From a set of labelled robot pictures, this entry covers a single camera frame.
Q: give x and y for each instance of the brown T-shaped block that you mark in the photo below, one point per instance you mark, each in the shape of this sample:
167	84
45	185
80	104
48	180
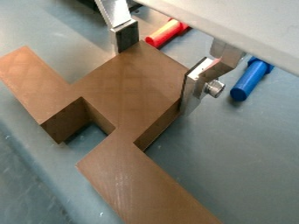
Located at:
129	97

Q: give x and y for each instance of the blue peg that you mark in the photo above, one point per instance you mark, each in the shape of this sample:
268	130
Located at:
257	69

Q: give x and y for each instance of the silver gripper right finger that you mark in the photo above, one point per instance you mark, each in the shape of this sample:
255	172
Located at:
200	81

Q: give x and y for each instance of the red peg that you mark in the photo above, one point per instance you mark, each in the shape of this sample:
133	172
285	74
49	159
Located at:
172	28

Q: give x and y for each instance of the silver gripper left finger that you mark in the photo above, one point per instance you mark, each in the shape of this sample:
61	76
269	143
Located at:
121	25

